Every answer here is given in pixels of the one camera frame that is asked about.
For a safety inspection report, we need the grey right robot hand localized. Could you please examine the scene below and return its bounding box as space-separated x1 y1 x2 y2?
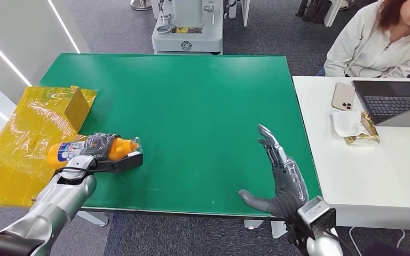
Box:
238 124 310 219

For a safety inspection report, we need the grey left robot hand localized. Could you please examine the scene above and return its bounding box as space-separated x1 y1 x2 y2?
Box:
79 132 121 162

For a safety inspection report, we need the orange detergent bottle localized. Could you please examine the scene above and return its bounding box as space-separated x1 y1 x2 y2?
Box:
46 137 143 169

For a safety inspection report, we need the white table foot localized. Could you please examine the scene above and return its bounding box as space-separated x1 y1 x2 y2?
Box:
271 220 288 239
243 219 264 230
77 211 109 227

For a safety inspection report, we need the yellow taped cardboard box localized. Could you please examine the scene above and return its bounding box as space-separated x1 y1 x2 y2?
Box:
0 85 99 208

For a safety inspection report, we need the white desk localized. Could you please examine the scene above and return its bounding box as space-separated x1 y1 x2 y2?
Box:
293 76 410 232

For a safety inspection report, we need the white paper napkin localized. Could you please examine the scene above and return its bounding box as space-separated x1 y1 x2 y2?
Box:
333 110 367 139

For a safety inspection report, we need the gold foil wrapper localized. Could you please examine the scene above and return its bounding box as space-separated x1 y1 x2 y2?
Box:
345 111 381 146

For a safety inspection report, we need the beige smartphone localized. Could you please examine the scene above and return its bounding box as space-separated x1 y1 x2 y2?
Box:
331 82 356 111

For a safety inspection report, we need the dark grey laptop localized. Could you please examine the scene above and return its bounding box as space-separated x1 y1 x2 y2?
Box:
352 80 410 128

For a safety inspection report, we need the grey white machine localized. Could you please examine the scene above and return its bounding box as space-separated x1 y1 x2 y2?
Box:
151 0 224 55

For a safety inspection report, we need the chrome stand base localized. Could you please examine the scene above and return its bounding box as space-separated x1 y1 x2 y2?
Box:
130 0 153 11

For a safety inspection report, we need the person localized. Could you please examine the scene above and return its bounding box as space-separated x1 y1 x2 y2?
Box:
317 0 410 78

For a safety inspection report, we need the white desk leg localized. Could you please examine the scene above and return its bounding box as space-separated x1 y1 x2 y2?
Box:
324 0 345 28

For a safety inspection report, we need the white panel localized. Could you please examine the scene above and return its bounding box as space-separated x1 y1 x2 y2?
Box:
227 0 251 27

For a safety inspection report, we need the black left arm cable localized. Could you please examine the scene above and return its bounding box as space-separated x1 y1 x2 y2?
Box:
54 166 101 177

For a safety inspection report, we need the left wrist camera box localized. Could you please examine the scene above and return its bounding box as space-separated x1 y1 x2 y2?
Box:
93 151 144 174

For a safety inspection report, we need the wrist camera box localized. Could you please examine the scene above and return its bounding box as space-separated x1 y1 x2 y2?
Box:
295 196 337 243
93 151 144 174

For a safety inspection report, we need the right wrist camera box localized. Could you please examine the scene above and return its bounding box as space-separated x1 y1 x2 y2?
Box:
295 196 337 243

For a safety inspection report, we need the white floor cable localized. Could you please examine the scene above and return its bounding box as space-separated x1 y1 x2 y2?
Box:
348 227 406 256

